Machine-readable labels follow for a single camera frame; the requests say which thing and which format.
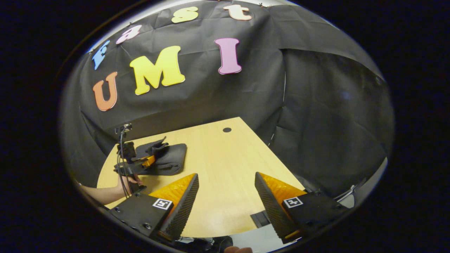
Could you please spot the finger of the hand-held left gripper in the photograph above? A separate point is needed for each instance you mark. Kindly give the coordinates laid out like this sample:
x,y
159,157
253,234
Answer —
x,y
139,168
151,147

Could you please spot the black jeans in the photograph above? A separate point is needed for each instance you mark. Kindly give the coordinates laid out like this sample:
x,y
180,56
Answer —
x,y
170,158

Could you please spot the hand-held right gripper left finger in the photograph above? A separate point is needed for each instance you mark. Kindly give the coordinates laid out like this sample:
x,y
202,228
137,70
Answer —
x,y
184,207

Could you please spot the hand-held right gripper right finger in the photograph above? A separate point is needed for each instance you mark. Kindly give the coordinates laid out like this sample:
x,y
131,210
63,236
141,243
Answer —
x,y
270,207

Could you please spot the black backdrop cloth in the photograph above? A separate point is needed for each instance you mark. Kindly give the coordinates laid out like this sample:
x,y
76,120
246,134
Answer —
x,y
316,123

